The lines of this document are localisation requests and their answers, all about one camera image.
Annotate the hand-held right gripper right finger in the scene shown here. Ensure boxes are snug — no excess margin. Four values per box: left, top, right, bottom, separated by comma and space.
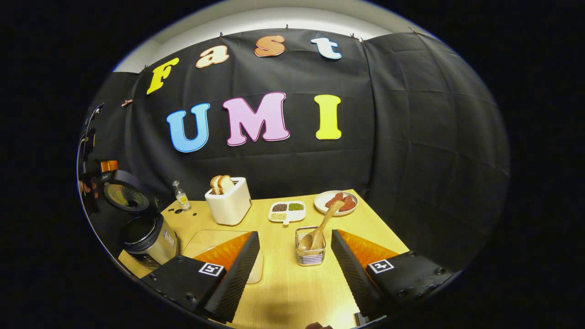
331, 229, 457, 320

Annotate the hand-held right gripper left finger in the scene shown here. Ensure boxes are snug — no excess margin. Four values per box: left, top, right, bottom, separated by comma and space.
142, 231, 261, 323

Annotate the metal wire chopstick holder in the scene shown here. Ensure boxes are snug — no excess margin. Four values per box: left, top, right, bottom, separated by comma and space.
295, 227, 327, 266

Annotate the clear rice container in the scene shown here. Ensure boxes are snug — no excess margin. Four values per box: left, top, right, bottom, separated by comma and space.
182, 229, 264, 285

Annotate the wooden spoon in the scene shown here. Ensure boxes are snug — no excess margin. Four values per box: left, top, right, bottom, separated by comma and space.
298, 200, 346, 253

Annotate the dark lidded rice cooker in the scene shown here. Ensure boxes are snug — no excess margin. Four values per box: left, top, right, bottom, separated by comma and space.
101, 170, 180, 269

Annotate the white toaster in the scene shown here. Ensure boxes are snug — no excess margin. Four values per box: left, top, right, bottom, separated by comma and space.
205, 177, 252, 226

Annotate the white divided bean dish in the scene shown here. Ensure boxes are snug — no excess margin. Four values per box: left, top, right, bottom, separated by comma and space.
268, 201, 306, 226

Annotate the small glass bottle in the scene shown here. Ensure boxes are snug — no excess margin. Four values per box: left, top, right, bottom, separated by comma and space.
172, 180, 191, 212

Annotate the white round plate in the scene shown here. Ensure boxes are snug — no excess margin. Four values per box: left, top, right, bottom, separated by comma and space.
314, 191, 359, 216

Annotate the black backdrop cloth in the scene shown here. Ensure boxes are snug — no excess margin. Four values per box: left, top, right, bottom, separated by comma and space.
78, 28, 510, 275

